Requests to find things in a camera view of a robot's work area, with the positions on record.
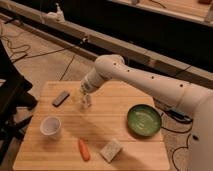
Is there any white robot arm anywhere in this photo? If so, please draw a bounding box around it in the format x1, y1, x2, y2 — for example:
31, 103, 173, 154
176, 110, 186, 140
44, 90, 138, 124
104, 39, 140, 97
74, 54, 213, 171

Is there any white ceramic cup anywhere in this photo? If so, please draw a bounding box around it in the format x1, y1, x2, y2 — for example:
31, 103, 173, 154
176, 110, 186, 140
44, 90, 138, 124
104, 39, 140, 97
40, 117, 61, 140

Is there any clear plastic bottle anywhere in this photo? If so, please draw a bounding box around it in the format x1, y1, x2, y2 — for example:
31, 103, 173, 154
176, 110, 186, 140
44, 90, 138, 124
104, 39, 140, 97
82, 94, 92, 108

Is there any dark grey rectangular block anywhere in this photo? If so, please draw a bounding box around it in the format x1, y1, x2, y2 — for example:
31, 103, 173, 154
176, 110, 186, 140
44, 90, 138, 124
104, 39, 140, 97
52, 91, 70, 107

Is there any orange carrot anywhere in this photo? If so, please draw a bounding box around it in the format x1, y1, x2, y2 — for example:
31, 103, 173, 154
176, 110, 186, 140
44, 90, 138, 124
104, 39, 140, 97
78, 139, 90, 161

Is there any wooden table board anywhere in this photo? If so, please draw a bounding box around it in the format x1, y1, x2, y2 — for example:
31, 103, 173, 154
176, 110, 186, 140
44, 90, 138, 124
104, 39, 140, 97
13, 81, 169, 171

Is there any white sponge block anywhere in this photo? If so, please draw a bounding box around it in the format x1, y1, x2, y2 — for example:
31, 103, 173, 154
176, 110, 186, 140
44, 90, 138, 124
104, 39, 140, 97
100, 139, 122, 163

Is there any green bowl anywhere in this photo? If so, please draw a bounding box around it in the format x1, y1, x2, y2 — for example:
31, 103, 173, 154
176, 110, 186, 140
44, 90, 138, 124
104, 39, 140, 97
127, 104, 162, 137

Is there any metal rail beam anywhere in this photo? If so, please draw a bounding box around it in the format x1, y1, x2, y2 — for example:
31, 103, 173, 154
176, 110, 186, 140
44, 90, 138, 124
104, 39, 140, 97
0, 0, 213, 89

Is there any black chair frame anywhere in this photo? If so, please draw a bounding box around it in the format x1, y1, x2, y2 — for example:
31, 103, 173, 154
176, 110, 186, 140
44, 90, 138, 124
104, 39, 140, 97
0, 40, 37, 165

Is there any black floor cable left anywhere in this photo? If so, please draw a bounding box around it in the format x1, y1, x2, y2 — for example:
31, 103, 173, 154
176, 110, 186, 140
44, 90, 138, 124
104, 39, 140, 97
0, 19, 88, 82

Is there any black floor cable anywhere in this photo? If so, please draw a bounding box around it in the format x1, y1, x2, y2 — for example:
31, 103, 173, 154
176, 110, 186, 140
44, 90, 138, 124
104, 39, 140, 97
0, 19, 88, 82
160, 108, 194, 171

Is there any black floor cable right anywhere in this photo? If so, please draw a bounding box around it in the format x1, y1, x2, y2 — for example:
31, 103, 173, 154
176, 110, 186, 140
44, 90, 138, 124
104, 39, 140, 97
160, 108, 194, 171

